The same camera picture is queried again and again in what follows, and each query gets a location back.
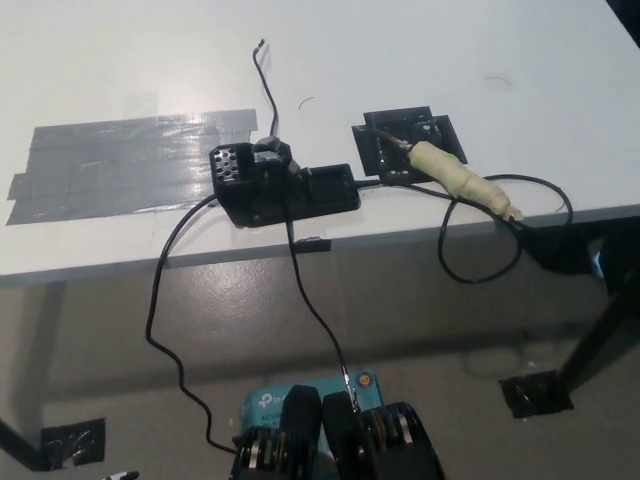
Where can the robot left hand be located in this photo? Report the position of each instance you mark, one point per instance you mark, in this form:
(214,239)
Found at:
(120,476)

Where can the tape-wrapped soldering iron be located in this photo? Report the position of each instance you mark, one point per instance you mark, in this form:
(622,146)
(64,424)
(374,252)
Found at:
(465,182)

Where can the black robot torso blocks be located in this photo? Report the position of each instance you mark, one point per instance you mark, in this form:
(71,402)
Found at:
(340,442)

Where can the black soldering station base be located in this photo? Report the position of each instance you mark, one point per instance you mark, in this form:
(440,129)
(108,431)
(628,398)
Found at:
(327,192)

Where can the black floor tape patch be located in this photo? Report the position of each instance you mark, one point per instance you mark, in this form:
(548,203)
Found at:
(525,397)
(70,442)

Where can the black slanted table leg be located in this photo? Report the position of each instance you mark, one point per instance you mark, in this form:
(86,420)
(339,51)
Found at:
(17,442)
(592,340)

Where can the teal router box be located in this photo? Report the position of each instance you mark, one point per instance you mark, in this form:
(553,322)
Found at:
(262,402)

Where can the small black tape strip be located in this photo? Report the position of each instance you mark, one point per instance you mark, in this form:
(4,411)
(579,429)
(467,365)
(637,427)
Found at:
(312,245)

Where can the black circuit board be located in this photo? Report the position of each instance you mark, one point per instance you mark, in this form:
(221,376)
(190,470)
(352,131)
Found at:
(372,150)

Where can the dark object under table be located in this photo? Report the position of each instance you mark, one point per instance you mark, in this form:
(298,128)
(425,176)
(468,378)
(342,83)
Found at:
(560,252)

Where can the large grey duct tape patch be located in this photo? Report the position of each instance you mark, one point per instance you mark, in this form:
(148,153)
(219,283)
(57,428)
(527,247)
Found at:
(120,162)

